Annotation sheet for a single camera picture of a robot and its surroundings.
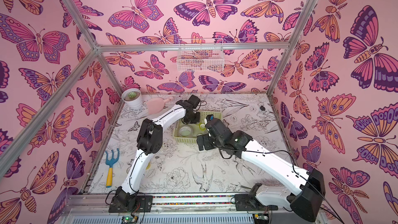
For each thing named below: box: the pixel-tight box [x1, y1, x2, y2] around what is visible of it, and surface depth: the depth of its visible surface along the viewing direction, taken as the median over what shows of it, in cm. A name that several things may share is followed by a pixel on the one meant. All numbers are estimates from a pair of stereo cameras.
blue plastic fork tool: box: [105, 147, 120, 189], surface depth 87 cm
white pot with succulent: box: [121, 88, 144, 111], surface depth 108 cm
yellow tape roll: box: [199, 122, 207, 132], surface depth 102 cm
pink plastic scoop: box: [146, 96, 174, 115], surface depth 116 cm
